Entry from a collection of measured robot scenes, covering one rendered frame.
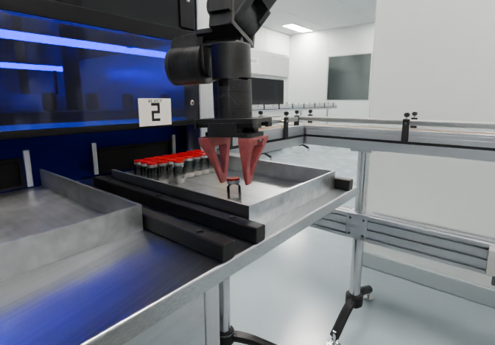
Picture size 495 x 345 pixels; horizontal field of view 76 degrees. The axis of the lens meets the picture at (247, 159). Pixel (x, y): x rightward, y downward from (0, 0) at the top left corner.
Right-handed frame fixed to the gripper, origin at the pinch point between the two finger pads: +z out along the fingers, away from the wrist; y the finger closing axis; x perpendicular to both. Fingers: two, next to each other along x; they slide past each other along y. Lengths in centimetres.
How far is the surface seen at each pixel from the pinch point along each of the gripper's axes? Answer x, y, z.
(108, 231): 17.1, 8.1, 3.3
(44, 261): 23.7, 9.8, 4.3
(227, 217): 8.7, -3.3, 3.1
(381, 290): -136, -18, 92
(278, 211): 0.8, -7.3, 4.2
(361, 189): -101, -9, 26
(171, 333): -16, 29, 47
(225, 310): -55, 35, 67
